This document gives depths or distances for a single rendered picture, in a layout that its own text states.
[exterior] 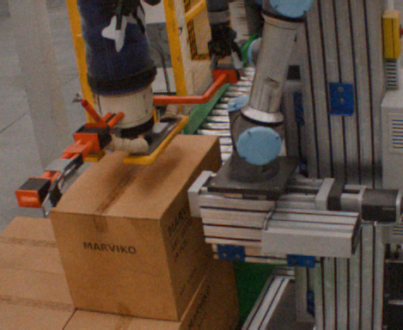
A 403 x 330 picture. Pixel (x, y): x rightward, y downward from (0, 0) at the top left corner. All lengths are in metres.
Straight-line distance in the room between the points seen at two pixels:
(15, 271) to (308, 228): 1.30
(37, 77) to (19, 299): 1.50
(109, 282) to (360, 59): 1.09
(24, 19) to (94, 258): 1.72
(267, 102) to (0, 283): 1.39
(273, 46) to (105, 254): 0.91
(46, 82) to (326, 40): 2.04
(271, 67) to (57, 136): 2.20
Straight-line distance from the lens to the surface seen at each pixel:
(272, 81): 1.90
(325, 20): 2.09
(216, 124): 3.83
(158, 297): 2.39
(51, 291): 2.71
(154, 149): 2.33
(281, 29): 1.87
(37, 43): 3.78
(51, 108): 3.88
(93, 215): 2.31
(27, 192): 1.93
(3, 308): 2.70
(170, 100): 2.40
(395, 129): 2.12
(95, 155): 2.37
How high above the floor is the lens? 2.01
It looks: 26 degrees down
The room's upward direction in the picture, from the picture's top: 8 degrees counter-clockwise
